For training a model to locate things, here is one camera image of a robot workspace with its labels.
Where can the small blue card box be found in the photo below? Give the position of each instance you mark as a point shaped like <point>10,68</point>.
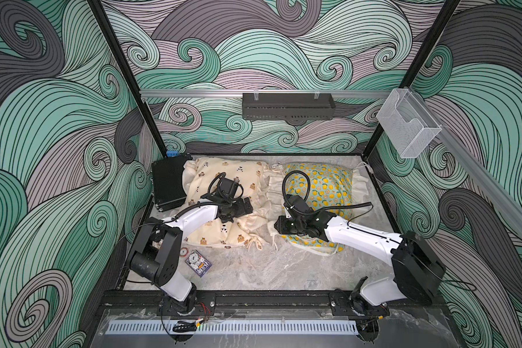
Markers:
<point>198,263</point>

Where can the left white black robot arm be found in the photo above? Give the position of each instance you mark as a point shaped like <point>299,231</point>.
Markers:
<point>155,251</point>

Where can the clear acrylic wall holder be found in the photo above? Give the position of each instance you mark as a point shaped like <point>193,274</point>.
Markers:
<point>408,122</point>

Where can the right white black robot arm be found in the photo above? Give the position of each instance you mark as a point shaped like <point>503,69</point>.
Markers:
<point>417,272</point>

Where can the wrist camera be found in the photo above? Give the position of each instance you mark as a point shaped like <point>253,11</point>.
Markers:
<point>227,188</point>
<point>295,206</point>

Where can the cream bear print pillow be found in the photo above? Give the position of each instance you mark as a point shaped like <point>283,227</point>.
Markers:
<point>249,192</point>

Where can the right side aluminium rail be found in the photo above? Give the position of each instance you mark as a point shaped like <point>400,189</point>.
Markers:
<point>490,158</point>

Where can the black electronics box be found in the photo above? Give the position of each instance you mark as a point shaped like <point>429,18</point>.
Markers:
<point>168,189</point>

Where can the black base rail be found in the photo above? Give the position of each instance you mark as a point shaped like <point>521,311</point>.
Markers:
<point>340,303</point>

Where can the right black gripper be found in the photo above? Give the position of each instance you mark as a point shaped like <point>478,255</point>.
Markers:
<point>281,225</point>

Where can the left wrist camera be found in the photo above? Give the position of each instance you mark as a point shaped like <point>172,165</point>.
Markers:
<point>227,188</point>

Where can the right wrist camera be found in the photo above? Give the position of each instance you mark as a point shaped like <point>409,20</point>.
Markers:
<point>295,206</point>

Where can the white slotted cable duct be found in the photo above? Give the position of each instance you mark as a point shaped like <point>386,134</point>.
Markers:
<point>237,327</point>

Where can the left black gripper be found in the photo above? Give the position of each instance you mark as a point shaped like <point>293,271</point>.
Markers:
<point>241,210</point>

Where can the horizontal aluminium rail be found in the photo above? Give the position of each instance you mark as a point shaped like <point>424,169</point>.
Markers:
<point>236,93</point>

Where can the black perforated wall tray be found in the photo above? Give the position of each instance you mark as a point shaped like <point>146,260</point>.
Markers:
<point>293,108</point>

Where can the lemon print pillow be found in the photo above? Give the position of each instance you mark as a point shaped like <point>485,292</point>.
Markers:
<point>339,190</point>

